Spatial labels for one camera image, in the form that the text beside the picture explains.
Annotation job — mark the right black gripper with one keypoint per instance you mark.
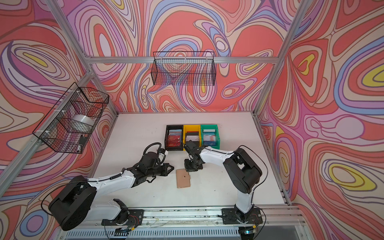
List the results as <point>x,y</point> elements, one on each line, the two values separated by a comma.
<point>188,167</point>

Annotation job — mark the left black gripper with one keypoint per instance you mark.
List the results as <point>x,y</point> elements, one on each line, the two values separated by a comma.
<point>166,171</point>

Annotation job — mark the tan leather card holder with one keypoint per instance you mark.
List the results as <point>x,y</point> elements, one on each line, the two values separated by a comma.
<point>183,179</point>

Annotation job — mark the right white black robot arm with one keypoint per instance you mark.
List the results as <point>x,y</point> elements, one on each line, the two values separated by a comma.
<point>243,172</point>

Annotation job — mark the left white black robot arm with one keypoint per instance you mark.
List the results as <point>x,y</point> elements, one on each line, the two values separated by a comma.
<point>75,202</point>

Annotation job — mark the white black cards stack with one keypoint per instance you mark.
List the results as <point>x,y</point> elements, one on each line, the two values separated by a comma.
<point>193,136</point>

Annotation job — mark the red VIP cards stack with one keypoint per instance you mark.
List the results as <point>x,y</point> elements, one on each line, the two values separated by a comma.
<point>174,138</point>

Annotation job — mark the blue cards stack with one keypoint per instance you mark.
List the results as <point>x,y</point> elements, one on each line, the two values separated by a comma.
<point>209,137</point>

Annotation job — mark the yellow plastic bin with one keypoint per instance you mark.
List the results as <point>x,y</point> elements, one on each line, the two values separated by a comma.
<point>190,128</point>

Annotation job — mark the black plastic bin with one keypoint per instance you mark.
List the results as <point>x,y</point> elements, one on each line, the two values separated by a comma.
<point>174,127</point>

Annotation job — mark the green plastic bin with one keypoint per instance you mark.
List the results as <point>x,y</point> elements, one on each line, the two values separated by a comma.
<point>217,146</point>

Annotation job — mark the white roll in basket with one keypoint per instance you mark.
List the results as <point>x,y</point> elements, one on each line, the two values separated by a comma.
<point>82,124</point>

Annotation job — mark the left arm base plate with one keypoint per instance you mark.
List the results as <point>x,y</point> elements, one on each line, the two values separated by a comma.
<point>129,218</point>

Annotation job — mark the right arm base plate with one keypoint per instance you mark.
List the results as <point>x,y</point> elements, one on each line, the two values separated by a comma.
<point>232,216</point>

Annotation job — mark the back black wire basket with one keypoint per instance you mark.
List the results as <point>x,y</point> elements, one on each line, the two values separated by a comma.
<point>188,68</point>

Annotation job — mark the black wire basket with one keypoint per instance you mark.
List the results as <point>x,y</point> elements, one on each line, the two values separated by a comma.
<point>188,68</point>
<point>57,133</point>

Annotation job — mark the left black wire basket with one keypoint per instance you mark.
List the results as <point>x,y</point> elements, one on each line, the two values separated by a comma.
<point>57,133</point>

